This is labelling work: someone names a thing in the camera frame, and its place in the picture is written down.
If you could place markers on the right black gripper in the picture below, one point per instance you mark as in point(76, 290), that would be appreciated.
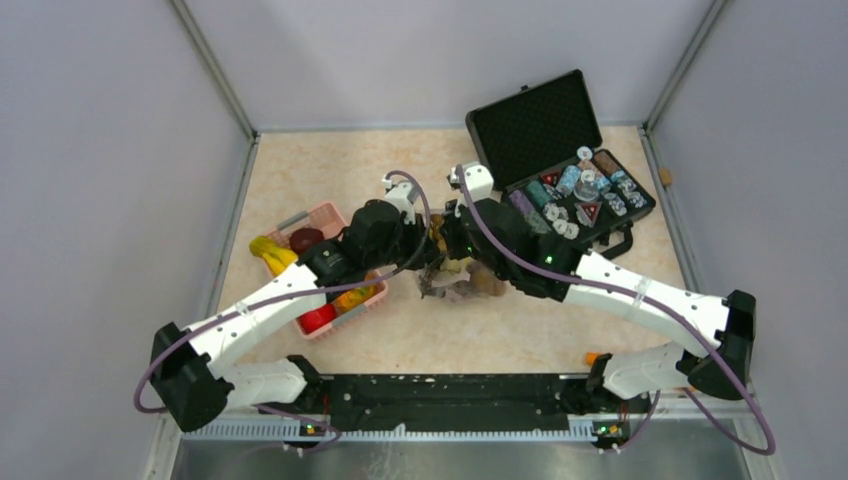
point(452, 226)

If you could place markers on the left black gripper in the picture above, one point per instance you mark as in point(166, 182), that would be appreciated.
point(425, 252)

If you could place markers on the tan longan fruit cluster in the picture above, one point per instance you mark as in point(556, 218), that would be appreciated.
point(444, 272)

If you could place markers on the clear zip top bag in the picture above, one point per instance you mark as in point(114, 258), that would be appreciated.
point(462, 290)

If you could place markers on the brown mushroom toy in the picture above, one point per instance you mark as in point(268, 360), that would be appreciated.
point(485, 282)

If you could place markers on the yellow banana bunch toy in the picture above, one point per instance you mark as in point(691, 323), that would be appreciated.
point(276, 258)

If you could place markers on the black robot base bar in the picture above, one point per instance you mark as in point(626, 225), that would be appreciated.
point(442, 403)

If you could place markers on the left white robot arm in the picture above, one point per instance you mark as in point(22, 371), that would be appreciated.
point(193, 369)

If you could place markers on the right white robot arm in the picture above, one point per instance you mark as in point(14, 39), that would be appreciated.
point(710, 337)

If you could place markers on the pink plastic food basket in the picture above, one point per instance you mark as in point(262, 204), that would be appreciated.
point(327, 261)

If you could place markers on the purple poker chip stack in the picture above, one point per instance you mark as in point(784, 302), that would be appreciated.
point(521, 202)

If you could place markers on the green poker chip stack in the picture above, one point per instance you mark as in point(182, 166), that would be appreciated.
point(539, 193)

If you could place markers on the orange spiky fruit toy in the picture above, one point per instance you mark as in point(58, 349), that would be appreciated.
point(354, 298)

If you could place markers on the light blue poker chip stack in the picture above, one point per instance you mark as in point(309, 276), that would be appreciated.
point(568, 180)

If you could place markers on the black poker chip case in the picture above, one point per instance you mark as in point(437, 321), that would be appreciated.
point(535, 134)

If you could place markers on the dark red plum toy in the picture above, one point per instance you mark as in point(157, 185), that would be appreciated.
point(303, 239)

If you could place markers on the red apple toy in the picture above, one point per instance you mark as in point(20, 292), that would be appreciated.
point(316, 319)

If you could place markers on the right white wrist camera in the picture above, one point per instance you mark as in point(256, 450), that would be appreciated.
point(477, 180)

